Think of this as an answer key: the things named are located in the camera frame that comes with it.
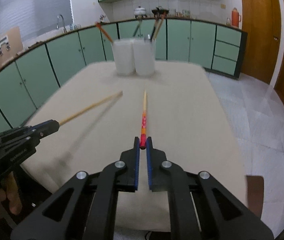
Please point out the black wok on stove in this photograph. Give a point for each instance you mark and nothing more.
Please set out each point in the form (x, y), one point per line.
(159, 11)

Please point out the dark chopstick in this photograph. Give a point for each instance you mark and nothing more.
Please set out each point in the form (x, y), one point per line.
(137, 27)

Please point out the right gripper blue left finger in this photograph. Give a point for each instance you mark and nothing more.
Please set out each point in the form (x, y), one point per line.
(85, 206)

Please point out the white two-compartment utensil holder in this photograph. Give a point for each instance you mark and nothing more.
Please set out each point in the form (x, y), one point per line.
(134, 55)

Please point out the beige table mat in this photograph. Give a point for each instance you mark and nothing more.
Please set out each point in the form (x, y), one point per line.
(185, 119)

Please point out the window blinds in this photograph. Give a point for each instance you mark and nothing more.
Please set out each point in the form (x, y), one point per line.
(33, 17)

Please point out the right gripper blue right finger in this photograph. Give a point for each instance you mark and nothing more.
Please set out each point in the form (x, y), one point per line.
(200, 207)

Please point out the brown wooden chair part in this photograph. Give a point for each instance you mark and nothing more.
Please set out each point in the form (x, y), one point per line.
(255, 194)

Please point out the green lower kitchen cabinets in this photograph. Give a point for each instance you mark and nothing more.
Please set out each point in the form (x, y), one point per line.
(29, 79)

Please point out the orange thermos jug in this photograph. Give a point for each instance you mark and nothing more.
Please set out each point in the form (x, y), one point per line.
(235, 18)

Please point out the white cooking pot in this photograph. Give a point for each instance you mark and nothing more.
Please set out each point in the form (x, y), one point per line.
(140, 12)

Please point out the cardboard sheet with pictures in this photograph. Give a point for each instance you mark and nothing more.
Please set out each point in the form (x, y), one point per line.
(10, 45)

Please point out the person's left hand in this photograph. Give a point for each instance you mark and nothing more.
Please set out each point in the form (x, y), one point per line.
(11, 194)

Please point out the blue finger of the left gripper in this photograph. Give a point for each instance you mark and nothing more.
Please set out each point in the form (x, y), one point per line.
(45, 128)

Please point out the chrome sink faucet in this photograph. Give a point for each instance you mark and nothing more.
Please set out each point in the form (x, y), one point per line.
(60, 18)

